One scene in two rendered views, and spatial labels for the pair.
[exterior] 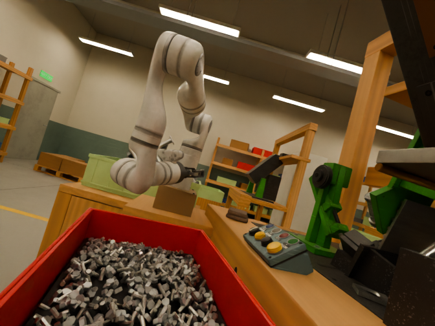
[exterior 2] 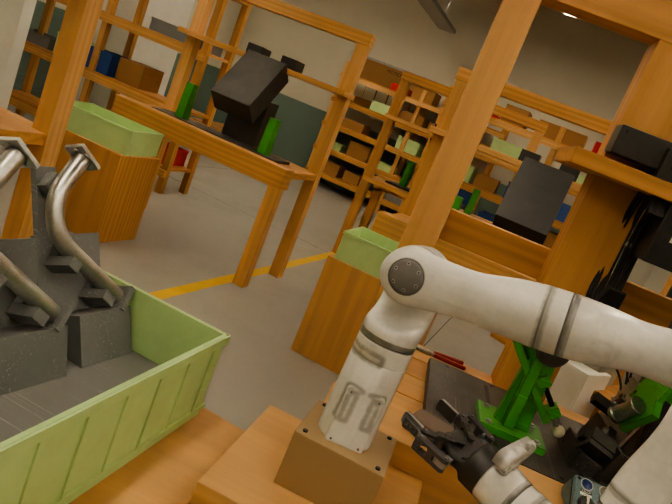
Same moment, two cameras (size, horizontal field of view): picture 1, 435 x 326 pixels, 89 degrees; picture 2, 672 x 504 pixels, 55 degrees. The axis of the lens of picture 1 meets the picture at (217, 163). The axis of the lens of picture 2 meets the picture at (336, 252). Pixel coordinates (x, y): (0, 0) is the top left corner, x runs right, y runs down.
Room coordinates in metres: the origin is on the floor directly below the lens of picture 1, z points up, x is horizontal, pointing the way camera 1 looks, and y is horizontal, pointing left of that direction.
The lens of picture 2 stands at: (0.77, 1.09, 1.42)
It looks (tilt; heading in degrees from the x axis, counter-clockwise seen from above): 12 degrees down; 287
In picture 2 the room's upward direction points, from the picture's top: 22 degrees clockwise
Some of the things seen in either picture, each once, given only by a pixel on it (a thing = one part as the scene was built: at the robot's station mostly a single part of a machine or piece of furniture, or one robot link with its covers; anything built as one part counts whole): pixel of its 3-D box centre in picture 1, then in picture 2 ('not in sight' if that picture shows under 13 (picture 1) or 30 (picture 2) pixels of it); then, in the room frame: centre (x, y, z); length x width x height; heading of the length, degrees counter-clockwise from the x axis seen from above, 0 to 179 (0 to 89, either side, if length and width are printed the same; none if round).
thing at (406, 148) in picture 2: not in sight; (403, 152); (3.76, -9.89, 1.11); 3.01 x 0.54 x 2.23; 1
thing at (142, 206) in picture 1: (171, 213); (319, 490); (0.95, 0.13, 0.83); 0.32 x 0.32 x 0.04; 7
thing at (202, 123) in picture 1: (197, 132); (406, 298); (0.94, 0.12, 1.19); 0.09 x 0.09 x 0.17; 87
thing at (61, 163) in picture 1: (72, 168); not in sight; (5.51, 3.38, 0.22); 1.20 x 0.81 x 0.44; 86
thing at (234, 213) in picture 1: (237, 214); (432, 429); (0.84, -0.13, 0.92); 0.10 x 0.08 x 0.03; 170
